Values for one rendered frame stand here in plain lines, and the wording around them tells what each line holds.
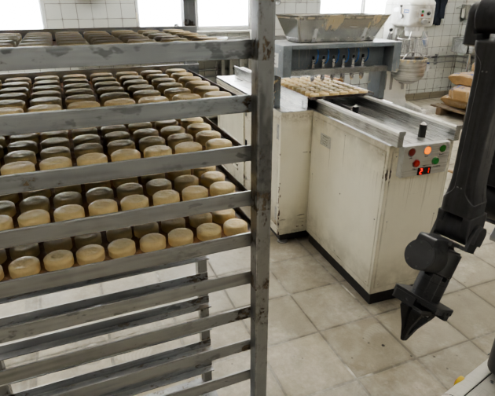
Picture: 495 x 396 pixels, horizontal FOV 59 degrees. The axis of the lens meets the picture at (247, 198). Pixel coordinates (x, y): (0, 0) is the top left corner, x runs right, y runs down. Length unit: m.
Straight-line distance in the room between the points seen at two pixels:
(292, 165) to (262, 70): 1.81
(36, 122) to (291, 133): 1.88
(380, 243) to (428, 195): 0.31
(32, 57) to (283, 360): 1.60
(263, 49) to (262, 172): 0.21
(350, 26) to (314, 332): 1.59
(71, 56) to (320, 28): 1.92
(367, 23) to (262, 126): 1.92
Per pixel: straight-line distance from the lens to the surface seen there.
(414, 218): 2.18
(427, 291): 0.94
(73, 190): 0.92
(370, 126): 2.05
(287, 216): 2.65
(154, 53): 0.72
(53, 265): 0.86
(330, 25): 2.51
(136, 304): 0.88
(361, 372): 2.00
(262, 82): 0.75
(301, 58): 2.50
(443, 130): 2.14
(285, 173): 2.53
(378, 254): 2.15
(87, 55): 0.71
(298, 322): 2.18
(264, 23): 0.74
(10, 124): 0.73
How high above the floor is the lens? 1.40
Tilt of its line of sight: 24 degrees down
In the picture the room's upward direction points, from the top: straight up
